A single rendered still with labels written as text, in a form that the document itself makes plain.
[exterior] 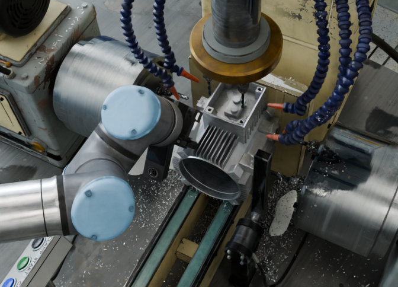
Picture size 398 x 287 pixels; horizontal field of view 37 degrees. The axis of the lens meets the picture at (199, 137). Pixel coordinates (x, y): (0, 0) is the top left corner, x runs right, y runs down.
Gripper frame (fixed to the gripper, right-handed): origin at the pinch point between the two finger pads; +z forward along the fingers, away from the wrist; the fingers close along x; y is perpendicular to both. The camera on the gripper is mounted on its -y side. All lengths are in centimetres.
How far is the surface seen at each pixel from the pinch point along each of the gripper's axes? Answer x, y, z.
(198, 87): 6.8, 13.2, 12.9
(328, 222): -34.2, -4.0, -1.1
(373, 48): -21, 58, 111
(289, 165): -18.6, 3.9, 28.9
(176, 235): -3.0, -21.2, 8.9
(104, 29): 55, 22, 47
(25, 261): 16.8, -33.6, -17.8
